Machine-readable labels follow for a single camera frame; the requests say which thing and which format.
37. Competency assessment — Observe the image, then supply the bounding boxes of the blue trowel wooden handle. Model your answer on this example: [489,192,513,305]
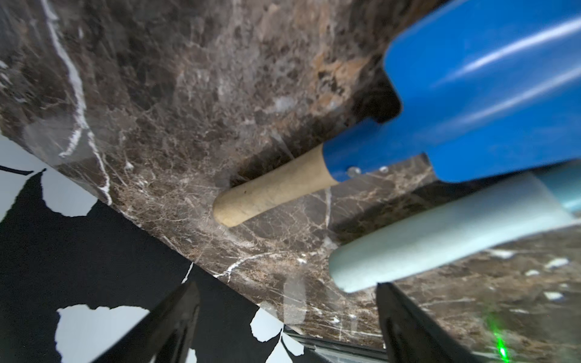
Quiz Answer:
[213,1,580,227]

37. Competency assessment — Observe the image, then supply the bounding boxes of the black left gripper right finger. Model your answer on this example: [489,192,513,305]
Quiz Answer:
[376,283,477,363]

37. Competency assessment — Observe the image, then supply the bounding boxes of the light blue toy shovel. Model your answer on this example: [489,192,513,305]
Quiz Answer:
[328,160,580,293]

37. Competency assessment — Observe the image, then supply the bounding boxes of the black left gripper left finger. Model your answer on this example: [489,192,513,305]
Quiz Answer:
[95,281,200,363]

